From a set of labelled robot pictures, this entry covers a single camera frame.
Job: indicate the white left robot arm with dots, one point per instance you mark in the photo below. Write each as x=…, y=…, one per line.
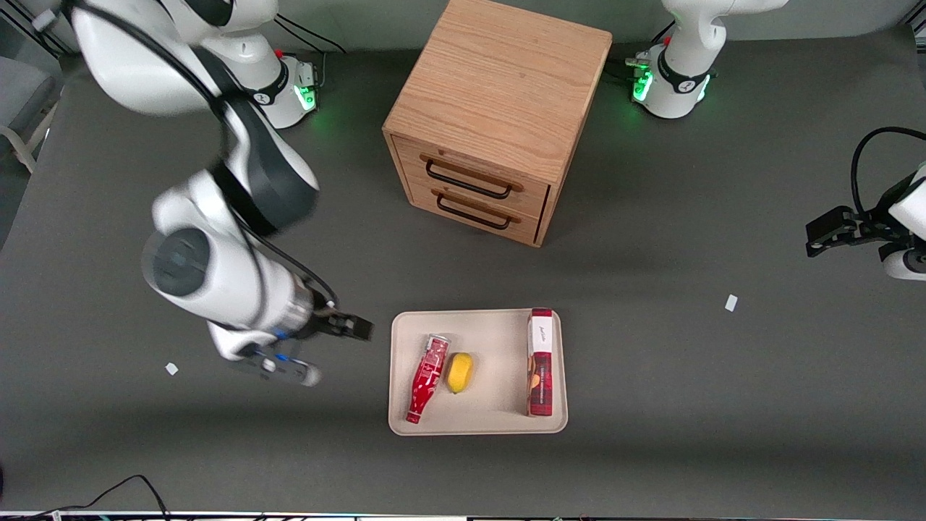
x=680, y=72

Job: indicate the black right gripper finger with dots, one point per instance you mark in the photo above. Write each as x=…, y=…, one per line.
x=360, y=329
x=340, y=315

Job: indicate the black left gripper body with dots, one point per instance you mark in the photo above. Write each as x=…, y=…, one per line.
x=873, y=221

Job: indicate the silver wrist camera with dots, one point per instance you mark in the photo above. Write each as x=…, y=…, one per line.
x=908, y=264
x=286, y=367

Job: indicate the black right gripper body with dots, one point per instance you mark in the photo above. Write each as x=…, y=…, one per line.
x=323, y=323

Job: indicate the yellow lemon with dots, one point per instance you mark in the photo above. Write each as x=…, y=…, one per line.
x=459, y=372

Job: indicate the red tartan cookie box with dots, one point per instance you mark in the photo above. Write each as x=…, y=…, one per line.
x=540, y=376

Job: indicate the grey chair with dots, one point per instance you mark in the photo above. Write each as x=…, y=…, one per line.
x=22, y=101

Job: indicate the beige plastic tray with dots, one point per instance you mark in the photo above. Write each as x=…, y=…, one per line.
x=499, y=362

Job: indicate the red ketchup bottle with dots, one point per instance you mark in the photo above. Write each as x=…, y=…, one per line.
x=427, y=376

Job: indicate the wooden drawer cabinet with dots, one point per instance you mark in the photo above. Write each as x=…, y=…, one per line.
x=499, y=79

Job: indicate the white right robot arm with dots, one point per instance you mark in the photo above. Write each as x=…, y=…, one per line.
x=217, y=275

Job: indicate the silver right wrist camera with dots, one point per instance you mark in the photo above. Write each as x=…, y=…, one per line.
x=286, y=367

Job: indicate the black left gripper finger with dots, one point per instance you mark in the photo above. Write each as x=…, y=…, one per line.
x=888, y=250
x=830, y=230

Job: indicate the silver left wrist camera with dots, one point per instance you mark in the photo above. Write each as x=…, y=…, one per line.
x=908, y=264

